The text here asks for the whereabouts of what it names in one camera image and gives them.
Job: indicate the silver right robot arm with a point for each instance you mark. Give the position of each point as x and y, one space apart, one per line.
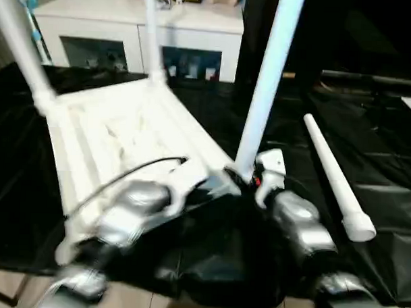
301 215

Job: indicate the small white cup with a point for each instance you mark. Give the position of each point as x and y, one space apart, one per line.
173 71

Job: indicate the white printed jar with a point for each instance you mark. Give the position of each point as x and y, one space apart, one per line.
193 67

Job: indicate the black metal rail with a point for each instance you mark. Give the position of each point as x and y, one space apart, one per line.
363 77

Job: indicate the white sideboard cabinet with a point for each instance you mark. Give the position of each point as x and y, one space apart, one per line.
95 18

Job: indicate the black white patterned figurine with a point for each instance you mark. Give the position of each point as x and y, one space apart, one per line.
112 57

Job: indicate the black mat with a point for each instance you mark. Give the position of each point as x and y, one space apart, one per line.
360 166

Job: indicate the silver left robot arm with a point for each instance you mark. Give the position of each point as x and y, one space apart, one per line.
136 199

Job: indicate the white plastic table top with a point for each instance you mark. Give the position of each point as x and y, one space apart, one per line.
125 117

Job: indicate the white plastic table leg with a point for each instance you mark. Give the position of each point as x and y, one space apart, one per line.
269 78
152 30
330 168
20 42

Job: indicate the small yellow label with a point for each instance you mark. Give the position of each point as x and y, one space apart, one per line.
289 75

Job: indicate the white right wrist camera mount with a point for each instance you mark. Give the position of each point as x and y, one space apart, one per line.
271 161

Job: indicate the white candle cup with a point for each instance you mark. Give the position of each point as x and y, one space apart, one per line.
211 73

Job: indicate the small white figurine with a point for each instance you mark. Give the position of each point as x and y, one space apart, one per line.
92 62

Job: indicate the grey patterned object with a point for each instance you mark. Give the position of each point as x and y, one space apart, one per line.
165 2

